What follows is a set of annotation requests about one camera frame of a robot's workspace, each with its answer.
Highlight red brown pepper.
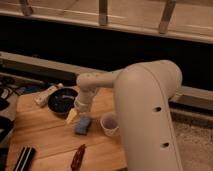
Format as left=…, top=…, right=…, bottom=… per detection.
left=71, top=144, right=86, bottom=171

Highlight wooden cutting board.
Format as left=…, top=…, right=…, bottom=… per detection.
left=6, top=88, right=126, bottom=171

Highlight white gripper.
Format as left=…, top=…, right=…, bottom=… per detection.
left=66, top=88, right=99, bottom=124

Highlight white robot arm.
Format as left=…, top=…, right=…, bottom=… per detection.
left=74, top=60, right=183, bottom=171

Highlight dark ceramic bowl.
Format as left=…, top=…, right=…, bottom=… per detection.
left=48, top=88, right=78, bottom=118

